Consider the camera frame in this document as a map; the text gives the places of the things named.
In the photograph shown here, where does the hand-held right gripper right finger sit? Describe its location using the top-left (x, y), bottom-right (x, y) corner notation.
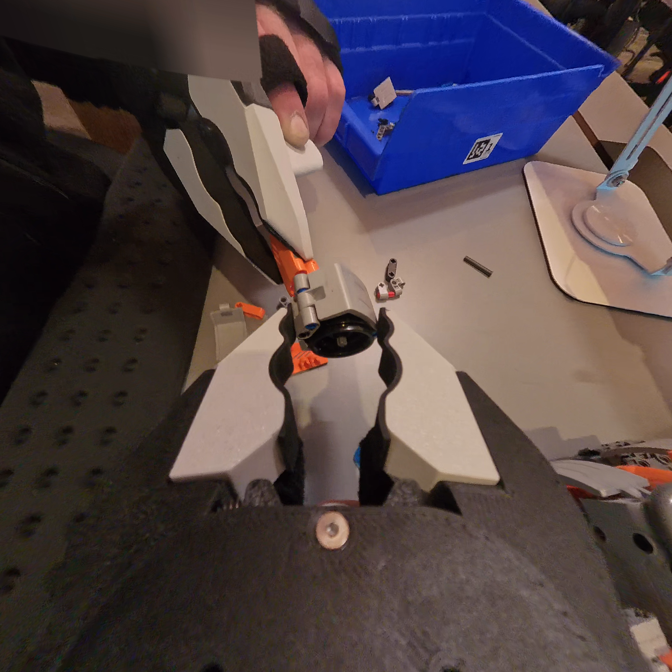
top-left (361, 307), bottom-right (501, 495)

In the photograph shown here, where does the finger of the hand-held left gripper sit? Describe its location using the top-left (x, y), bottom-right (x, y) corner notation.
top-left (163, 117), bottom-right (288, 288)
top-left (237, 102), bottom-right (317, 262)

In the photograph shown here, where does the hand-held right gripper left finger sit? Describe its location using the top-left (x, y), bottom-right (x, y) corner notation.
top-left (169, 306), bottom-right (304, 502)

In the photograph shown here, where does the orange toy bracket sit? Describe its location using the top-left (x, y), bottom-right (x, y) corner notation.
top-left (269, 233), bottom-right (322, 302)

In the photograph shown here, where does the grey toy motor block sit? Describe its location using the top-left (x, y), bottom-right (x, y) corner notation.
top-left (278, 262), bottom-right (380, 361)

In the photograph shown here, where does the person's left hand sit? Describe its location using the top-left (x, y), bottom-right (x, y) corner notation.
top-left (256, 4), bottom-right (347, 150)

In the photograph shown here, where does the grey curved toy panel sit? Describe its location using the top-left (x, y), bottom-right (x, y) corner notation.
top-left (209, 303), bottom-right (249, 372)

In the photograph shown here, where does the pile of small toy parts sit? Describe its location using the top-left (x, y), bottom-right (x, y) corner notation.
top-left (369, 76), bottom-right (398, 140)

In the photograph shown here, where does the black dimpled pad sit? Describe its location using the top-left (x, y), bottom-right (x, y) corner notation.
top-left (0, 134), bottom-right (224, 610)

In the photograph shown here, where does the grey orange toy tracked robot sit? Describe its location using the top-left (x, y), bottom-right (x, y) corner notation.
top-left (550, 442), bottom-right (672, 672)

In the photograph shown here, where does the blue bin with white tag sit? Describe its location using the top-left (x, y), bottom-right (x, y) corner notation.
top-left (314, 0), bottom-right (621, 196)

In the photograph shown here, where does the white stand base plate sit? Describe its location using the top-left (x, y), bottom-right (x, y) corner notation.
top-left (522, 73), bottom-right (672, 319)

